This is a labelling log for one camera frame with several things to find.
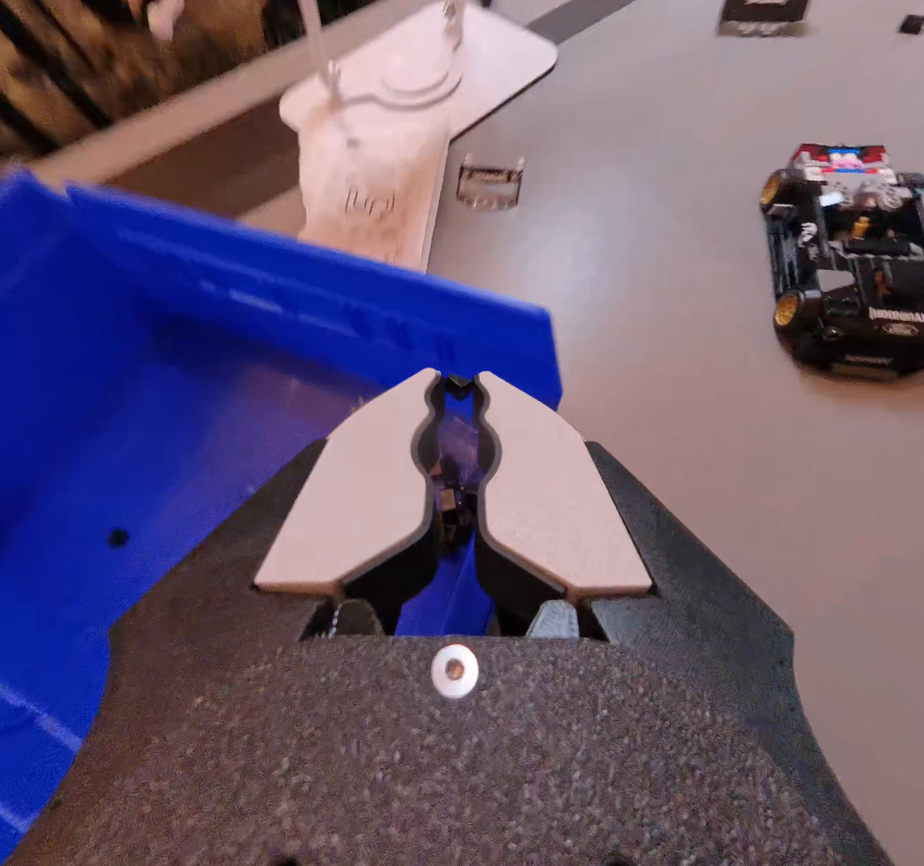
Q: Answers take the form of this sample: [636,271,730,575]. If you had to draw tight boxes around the white booklet stand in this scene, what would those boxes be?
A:
[145,0,561,147]

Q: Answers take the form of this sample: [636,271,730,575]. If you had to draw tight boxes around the loose lego pieces in bin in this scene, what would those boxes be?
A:
[431,433,485,544]

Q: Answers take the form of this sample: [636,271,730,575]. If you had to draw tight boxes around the white printed paper bag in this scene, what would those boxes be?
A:
[295,122,453,274]

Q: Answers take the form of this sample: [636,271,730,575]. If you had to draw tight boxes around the black printed lego plate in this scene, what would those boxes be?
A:
[717,0,822,40]

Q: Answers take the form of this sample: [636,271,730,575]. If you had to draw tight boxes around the clear lego windshield piece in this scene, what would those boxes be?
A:
[454,153,528,213]

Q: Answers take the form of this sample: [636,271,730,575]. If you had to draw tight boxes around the black lego car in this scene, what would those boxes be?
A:
[758,140,924,382]

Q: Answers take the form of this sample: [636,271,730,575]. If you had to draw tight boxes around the blue plastic bin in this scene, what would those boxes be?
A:
[0,165,565,841]

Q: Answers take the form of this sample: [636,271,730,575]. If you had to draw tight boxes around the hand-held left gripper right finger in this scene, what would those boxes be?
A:
[473,371,656,601]

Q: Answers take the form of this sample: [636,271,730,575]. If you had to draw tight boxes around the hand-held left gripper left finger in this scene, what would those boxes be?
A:
[253,369,443,597]

